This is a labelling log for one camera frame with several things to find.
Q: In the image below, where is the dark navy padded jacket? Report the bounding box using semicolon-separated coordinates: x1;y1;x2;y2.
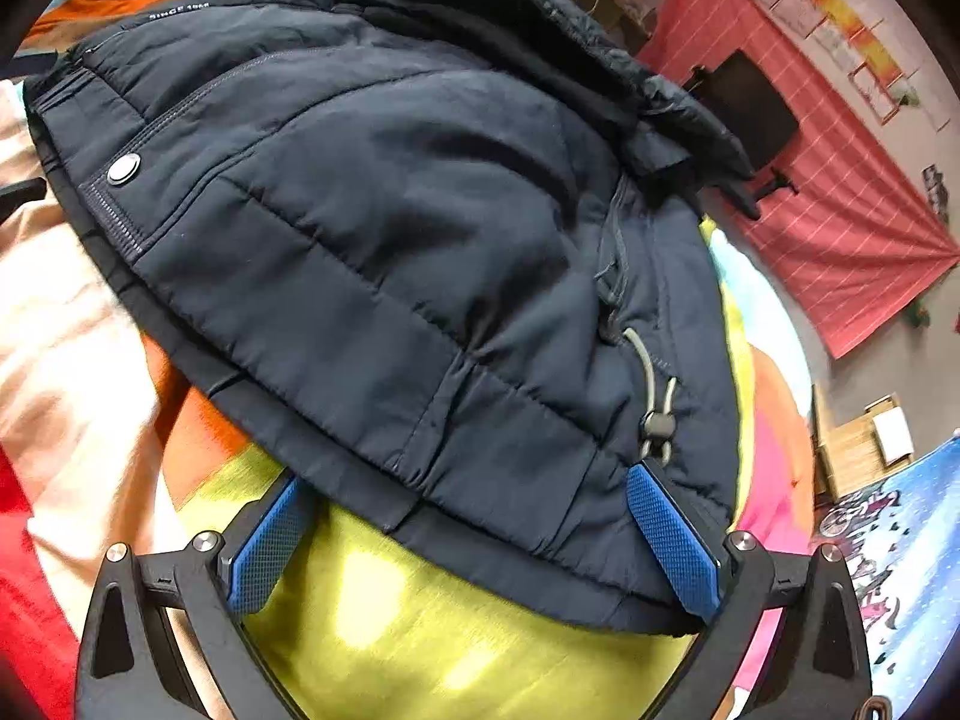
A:
23;0;750;635

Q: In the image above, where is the blue cartoon print sheet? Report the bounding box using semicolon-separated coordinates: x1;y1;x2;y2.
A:
812;437;958;718

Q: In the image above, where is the colourful striped bed blanket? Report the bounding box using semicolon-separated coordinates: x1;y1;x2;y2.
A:
2;0;814;718

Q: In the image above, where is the black office chair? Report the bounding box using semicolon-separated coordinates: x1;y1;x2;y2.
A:
683;49;799;203

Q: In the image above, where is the red checked wall cloth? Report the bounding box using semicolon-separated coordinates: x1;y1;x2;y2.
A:
640;0;958;358

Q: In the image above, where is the wall posters row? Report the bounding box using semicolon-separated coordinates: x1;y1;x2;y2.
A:
757;0;952;133

